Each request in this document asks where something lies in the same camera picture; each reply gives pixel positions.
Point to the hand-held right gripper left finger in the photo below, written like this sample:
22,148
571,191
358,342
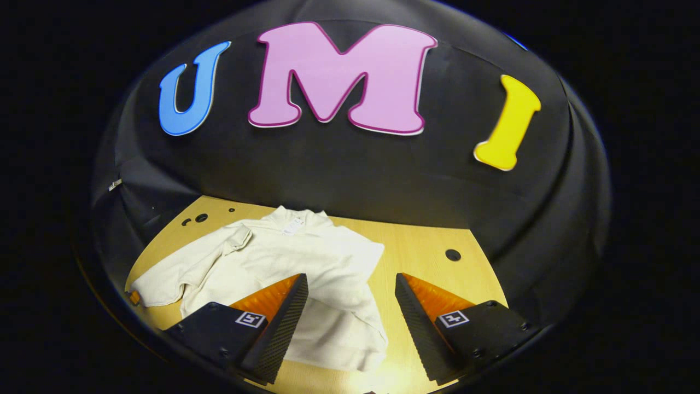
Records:
281,331

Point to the black backdrop cloth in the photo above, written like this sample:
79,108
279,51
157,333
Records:
328,164

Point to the small silver clip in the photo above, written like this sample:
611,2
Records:
115,184

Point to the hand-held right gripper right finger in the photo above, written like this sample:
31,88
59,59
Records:
415,328

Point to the cream white sweatshirt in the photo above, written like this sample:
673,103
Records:
306,251

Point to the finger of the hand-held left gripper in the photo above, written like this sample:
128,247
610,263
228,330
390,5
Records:
134,298

